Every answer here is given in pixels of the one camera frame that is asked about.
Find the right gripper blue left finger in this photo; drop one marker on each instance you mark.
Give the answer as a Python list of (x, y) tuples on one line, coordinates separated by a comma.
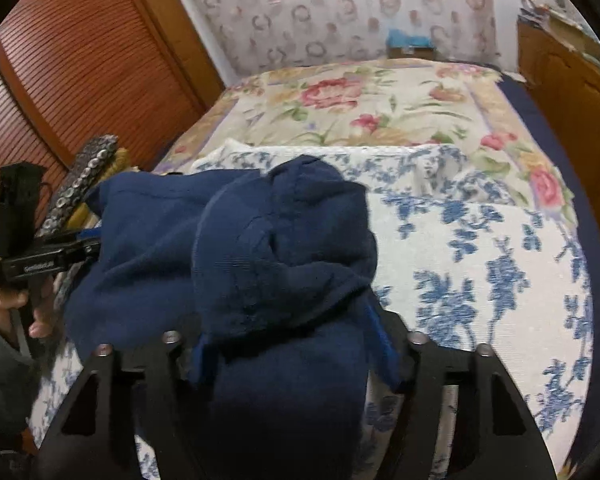
[(119, 395)]

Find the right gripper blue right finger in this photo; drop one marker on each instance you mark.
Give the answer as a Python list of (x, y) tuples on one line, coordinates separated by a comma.
[(495, 435)]

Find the navy blue printed t-shirt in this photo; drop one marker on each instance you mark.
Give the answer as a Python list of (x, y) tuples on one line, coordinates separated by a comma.
[(275, 267)]

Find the dark grey sleeve forearm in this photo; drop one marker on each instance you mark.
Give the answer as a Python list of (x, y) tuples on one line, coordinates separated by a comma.
[(19, 382)]

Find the left hand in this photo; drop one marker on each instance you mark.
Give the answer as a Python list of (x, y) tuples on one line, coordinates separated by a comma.
[(39, 310)]

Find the yellow folded cloth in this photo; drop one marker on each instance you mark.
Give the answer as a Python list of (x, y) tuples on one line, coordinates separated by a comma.
[(89, 211)]

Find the navy blue bed sheet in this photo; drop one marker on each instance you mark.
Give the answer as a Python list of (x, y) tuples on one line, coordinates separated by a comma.
[(588, 435)]

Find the dark circle-patterned folded cloth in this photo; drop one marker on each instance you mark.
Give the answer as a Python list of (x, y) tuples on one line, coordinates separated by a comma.
[(90, 163)]

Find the blue floral white blanket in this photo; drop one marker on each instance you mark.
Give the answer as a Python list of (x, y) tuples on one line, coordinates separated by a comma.
[(465, 260)]

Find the brown louvered wardrobe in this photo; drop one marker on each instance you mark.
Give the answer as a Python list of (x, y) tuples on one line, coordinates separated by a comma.
[(74, 69)]

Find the floral pink bed quilt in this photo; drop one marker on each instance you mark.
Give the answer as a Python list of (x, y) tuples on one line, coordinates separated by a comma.
[(483, 112)]

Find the circle-patterned sheer curtain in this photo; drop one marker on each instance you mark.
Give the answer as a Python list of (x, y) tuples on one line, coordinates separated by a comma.
[(260, 35)]

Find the wooden sideboard cabinet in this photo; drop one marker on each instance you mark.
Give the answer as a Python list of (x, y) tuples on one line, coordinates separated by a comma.
[(566, 88)]

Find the cardboard box with blue bag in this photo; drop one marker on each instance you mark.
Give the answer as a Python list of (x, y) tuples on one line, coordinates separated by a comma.
[(402, 45)]

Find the cardboard box on sideboard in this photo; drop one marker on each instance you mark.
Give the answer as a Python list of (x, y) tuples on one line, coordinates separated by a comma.
[(571, 33)]

